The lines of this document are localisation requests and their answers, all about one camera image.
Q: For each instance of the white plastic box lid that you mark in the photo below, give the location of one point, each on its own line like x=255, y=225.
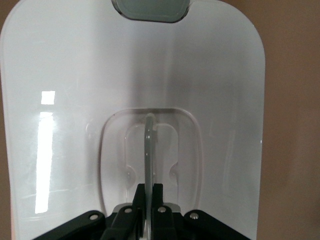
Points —
x=200, y=75

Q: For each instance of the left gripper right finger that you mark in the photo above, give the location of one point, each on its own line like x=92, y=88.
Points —
x=163, y=222

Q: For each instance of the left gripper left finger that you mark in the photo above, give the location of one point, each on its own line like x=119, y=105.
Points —
x=125, y=222

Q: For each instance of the grey lid latch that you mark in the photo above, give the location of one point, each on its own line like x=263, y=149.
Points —
x=150, y=10

